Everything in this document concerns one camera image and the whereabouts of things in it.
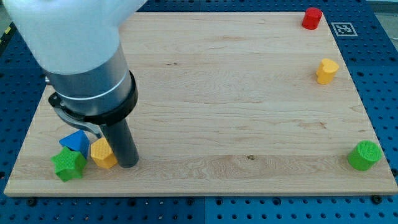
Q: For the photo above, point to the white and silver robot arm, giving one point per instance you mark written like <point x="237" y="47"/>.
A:
<point x="77" y="44"/>

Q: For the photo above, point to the yellow hexagon block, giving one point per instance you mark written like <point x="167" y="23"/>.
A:
<point x="102" y="154"/>

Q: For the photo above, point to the wooden board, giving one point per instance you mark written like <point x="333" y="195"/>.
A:
<point x="229" y="104"/>

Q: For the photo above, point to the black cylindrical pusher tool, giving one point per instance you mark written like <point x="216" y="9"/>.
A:
<point x="120" y="139"/>

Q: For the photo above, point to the blue triangle block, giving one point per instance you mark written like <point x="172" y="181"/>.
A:
<point x="77" y="141"/>

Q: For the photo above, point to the yellow heart block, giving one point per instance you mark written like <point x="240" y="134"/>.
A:
<point x="326" y="71"/>

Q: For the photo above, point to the green star block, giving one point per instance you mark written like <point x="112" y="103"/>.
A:
<point x="68" y="164"/>

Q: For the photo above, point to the red cylinder block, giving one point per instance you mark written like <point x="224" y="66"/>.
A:
<point x="312" y="18"/>

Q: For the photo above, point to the white fiducial marker tag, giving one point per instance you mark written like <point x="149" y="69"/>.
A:
<point x="344" y="29"/>

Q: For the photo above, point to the green cylinder block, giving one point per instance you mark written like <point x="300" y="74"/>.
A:
<point x="365" y="154"/>

